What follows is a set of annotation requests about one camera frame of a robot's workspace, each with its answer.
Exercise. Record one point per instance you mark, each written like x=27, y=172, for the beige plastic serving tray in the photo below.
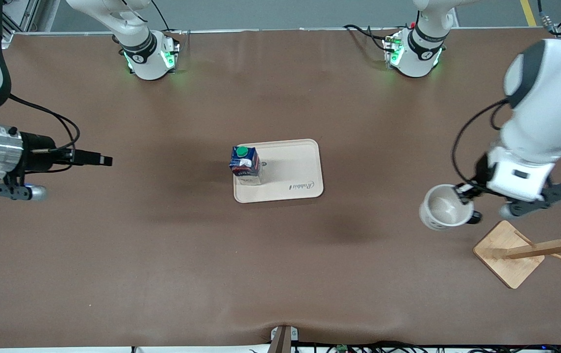
x=288, y=176

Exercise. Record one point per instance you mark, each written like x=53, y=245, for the wooden cup hanging rack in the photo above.
x=508, y=257

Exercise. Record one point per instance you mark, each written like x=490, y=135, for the blue milk carton green cap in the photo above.
x=244, y=164

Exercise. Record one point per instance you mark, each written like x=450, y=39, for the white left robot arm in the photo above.
x=545, y=98

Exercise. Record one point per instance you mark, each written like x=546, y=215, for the metal table edge bracket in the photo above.
x=284, y=338

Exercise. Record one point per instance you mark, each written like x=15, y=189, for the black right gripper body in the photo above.
x=38, y=151

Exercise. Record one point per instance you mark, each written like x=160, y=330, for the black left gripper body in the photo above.
x=481, y=170

